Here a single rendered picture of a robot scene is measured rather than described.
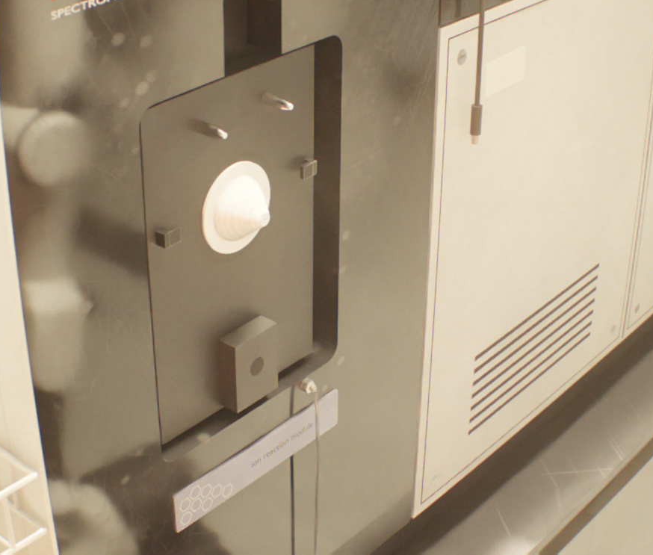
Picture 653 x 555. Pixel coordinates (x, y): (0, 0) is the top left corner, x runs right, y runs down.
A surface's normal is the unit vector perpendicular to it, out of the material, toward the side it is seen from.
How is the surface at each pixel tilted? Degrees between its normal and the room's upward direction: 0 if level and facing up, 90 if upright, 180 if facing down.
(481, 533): 0
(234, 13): 90
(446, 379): 90
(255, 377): 90
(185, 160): 90
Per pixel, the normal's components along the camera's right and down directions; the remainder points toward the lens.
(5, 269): -0.65, 0.36
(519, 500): 0.01, -0.88
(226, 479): 0.76, 0.32
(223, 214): -0.01, 0.32
